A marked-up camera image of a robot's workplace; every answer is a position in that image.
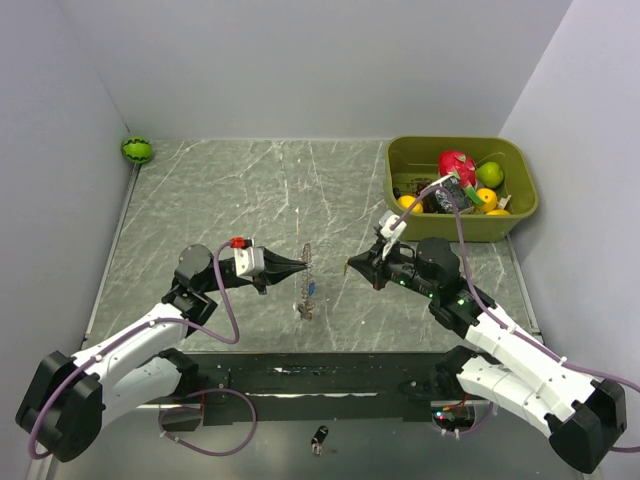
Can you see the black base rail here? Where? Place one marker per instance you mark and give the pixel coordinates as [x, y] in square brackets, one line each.
[315, 386]

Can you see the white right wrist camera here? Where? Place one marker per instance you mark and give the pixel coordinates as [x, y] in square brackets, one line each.
[391, 227]

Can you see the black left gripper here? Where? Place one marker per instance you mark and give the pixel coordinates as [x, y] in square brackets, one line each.
[273, 260]

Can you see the olive green plastic bin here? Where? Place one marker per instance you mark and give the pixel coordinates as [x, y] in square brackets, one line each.
[413, 160]

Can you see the yellow lemon toy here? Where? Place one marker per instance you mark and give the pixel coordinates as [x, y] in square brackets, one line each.
[497, 212]

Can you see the orange fruit toy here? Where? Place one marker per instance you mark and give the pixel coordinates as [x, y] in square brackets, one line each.
[406, 201]
[489, 200]

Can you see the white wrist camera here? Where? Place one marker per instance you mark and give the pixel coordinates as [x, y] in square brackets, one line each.
[391, 227]
[249, 261]

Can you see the green apple toy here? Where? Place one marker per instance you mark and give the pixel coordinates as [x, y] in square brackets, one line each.
[490, 174]

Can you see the green watermelon ball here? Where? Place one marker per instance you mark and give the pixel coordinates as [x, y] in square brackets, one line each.
[137, 149]

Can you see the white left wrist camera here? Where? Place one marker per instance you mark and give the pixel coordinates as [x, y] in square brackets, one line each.
[249, 261]

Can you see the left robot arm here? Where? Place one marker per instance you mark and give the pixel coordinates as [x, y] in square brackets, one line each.
[71, 398]

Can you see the black key fob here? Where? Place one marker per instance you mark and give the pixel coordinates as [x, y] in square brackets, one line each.
[317, 442]

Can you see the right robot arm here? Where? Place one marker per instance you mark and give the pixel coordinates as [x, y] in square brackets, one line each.
[580, 412]

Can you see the red dragon fruit toy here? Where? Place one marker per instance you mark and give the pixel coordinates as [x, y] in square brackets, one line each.
[460, 165]

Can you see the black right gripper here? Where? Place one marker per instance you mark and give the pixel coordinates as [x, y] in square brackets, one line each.
[372, 266]

